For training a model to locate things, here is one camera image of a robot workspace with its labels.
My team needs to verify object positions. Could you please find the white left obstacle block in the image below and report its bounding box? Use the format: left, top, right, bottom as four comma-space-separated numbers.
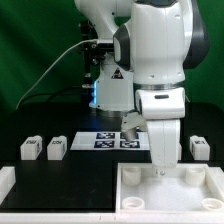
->
0, 167, 16, 205

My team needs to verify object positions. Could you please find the white marker plate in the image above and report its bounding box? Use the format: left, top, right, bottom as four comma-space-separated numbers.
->
71, 132, 149, 151

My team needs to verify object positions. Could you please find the black cable on table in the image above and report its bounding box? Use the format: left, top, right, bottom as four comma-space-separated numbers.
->
19, 85, 93, 108

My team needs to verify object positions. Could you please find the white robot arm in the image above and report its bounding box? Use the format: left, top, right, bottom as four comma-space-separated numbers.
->
74, 0, 209, 176

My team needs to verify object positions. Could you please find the white front rail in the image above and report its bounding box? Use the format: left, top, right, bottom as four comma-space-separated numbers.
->
0, 212, 224, 224

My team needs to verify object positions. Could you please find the silver camera on stand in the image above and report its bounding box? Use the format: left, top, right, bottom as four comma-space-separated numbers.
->
97, 39, 114, 52

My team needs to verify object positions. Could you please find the black camera stand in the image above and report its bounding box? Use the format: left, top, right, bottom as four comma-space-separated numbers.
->
79, 20, 97, 98

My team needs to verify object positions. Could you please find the grey camera cable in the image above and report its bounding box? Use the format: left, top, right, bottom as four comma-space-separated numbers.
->
15, 39, 98, 110

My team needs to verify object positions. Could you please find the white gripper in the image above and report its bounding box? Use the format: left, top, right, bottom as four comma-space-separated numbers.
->
135, 87, 185, 176

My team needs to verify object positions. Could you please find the white square tabletop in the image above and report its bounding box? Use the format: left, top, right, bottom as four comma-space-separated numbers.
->
116, 163, 224, 213

